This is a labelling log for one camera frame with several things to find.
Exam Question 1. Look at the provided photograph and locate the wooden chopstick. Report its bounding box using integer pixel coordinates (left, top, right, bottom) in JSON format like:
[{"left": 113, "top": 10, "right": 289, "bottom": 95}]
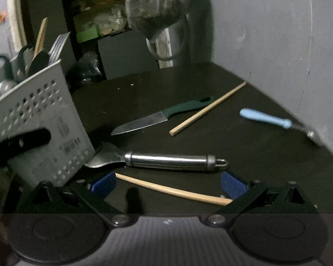
[
  {"left": 169, "top": 81, "right": 247, "bottom": 136},
  {"left": 115, "top": 172, "right": 234, "bottom": 206}
]

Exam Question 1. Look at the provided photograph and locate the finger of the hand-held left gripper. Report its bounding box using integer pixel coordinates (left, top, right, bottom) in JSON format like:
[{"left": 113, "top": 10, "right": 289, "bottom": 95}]
[{"left": 0, "top": 129, "right": 52, "bottom": 164}]

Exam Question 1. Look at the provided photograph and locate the white perforated utensil basket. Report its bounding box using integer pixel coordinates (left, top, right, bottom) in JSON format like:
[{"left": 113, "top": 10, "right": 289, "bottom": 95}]
[{"left": 0, "top": 59, "right": 97, "bottom": 187}]

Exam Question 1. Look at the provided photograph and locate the black garbage bag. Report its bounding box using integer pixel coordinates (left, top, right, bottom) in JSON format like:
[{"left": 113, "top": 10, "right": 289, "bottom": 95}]
[{"left": 66, "top": 52, "right": 104, "bottom": 84}]

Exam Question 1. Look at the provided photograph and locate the blue handled spoon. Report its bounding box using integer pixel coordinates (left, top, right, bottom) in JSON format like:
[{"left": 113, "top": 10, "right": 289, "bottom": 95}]
[{"left": 239, "top": 108, "right": 325, "bottom": 148}]

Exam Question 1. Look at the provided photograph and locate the storage shelf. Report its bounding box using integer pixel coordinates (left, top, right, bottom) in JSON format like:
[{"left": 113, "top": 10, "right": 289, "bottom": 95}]
[{"left": 59, "top": 0, "right": 134, "bottom": 43}]

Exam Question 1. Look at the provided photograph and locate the green handled knife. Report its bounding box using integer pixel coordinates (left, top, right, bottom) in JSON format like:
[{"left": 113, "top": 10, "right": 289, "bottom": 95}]
[{"left": 111, "top": 96, "right": 216, "bottom": 136}]

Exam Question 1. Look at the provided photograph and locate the steel handled spatula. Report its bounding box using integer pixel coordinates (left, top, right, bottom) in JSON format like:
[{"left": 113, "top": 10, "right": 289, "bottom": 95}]
[{"left": 84, "top": 141, "right": 230, "bottom": 172}]

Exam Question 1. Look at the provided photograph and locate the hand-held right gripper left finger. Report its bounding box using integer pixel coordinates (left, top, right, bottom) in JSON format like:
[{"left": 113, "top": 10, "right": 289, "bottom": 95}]
[{"left": 18, "top": 171, "right": 132, "bottom": 228}]

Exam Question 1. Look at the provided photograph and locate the metal fork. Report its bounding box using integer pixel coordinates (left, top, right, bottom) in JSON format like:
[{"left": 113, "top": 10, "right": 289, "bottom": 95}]
[{"left": 48, "top": 32, "right": 71, "bottom": 64}]

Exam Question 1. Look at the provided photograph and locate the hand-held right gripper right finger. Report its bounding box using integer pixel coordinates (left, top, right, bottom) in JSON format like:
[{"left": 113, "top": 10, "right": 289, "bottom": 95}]
[{"left": 205, "top": 169, "right": 321, "bottom": 228}]

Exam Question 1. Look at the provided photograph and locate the green box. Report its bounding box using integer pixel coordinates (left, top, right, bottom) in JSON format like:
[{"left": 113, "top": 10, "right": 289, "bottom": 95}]
[{"left": 76, "top": 26, "right": 100, "bottom": 44}]

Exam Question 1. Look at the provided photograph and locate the grey cabinet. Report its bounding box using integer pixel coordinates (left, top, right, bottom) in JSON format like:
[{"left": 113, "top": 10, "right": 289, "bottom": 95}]
[{"left": 97, "top": 30, "right": 159, "bottom": 81}]

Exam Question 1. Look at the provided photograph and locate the clear plastic bag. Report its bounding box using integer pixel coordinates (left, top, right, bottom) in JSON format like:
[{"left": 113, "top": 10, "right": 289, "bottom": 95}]
[{"left": 125, "top": 0, "right": 208, "bottom": 40}]

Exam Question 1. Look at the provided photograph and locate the grey hose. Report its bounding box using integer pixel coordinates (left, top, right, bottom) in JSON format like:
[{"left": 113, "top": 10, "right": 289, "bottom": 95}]
[{"left": 146, "top": 19, "right": 190, "bottom": 61}]

